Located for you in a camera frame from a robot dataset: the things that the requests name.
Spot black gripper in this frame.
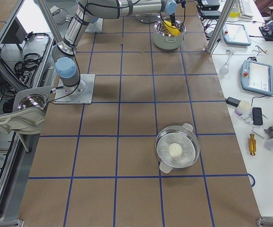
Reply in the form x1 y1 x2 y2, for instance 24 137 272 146
170 13 175 25

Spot yellow corn cob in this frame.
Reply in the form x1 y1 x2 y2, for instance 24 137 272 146
163 20 181 36

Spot glass pot lid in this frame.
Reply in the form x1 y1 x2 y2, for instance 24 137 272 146
135 13 160 24

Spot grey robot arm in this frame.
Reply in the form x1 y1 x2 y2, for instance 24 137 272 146
52 0 177 97

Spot pale green cooking pot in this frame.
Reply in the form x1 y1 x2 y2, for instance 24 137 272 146
152 19 186 50

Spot steel steamer pot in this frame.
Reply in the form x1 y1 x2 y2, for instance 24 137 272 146
155 123 200 174

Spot blue teach pendant far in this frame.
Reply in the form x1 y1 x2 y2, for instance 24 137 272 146
222 23 251 46

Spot blue teach pendant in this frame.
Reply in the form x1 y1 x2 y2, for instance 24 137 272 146
222 23 251 46
240 60 273 96

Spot yellow tape roll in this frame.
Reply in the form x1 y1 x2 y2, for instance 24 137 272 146
229 7 240 18

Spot white keyboard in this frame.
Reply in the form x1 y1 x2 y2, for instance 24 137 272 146
237 0 253 19

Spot black scissors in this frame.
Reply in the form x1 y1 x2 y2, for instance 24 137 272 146
247 56 257 61

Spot blue teach pendant near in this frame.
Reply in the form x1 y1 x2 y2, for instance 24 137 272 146
240 60 273 96

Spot black power adapter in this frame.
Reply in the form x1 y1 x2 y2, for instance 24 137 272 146
225 97 241 107

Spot white paper cup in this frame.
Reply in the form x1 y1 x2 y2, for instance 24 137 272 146
235 101 251 115

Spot black phone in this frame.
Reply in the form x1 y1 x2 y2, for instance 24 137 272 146
252 107 263 126

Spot white steamed bun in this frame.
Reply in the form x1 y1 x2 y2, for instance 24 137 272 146
168 143 183 157

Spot gold brass fitting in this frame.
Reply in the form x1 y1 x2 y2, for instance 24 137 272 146
248 133 256 156

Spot white office chair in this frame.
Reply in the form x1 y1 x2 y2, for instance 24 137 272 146
0 86 52 135

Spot aluminium frame post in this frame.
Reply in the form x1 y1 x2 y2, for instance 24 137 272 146
206 0 235 54

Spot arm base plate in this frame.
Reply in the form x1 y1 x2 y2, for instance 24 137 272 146
53 74 95 105
85 18 103 33

